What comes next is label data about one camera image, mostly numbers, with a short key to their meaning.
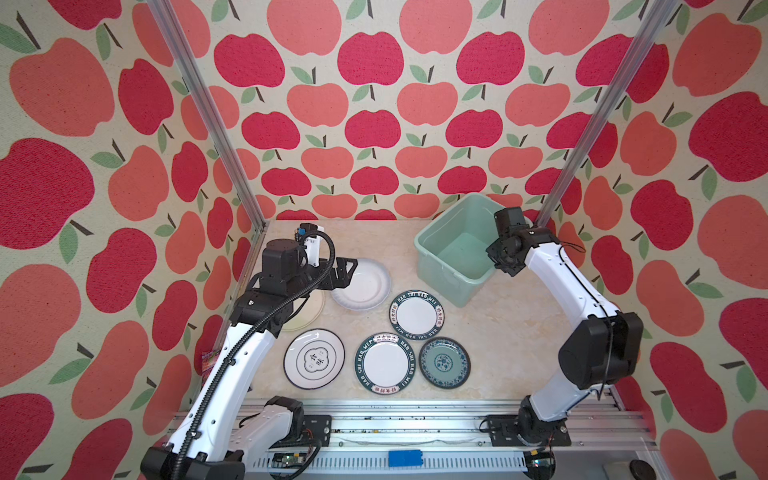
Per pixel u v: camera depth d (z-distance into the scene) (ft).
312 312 3.16
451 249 3.68
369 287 3.25
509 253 2.06
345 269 2.06
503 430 2.41
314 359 2.83
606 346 1.49
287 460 2.35
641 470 2.02
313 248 2.05
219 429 1.27
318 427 2.44
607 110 2.83
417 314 3.17
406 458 2.28
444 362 2.82
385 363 2.77
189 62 2.52
